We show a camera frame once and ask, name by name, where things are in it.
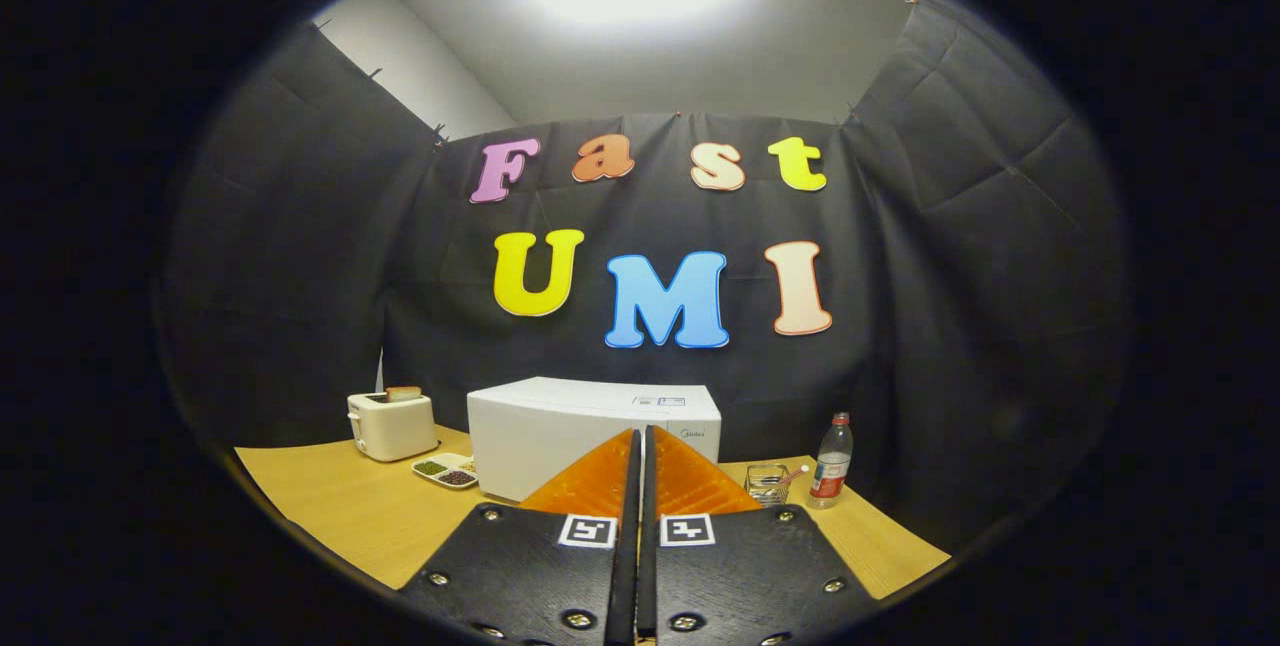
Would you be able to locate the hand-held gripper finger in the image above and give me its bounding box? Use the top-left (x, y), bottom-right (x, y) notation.
top-left (640, 426), bottom-right (881, 646)
top-left (398, 428), bottom-right (641, 646)

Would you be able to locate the white toaster oven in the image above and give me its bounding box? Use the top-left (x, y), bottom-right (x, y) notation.
top-left (467, 376), bottom-right (723, 504)

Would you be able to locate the cream toaster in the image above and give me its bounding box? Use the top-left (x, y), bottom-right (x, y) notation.
top-left (347, 391), bottom-right (440, 463)

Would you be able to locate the white divided bean dish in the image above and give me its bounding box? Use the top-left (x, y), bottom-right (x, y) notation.
top-left (411, 452), bottom-right (479, 490)

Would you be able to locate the clear plastic water bottle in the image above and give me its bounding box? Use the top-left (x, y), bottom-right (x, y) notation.
top-left (806, 412), bottom-right (854, 510)

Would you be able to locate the metal wire utensil holder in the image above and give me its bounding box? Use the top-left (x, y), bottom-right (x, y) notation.
top-left (744, 463), bottom-right (793, 505)

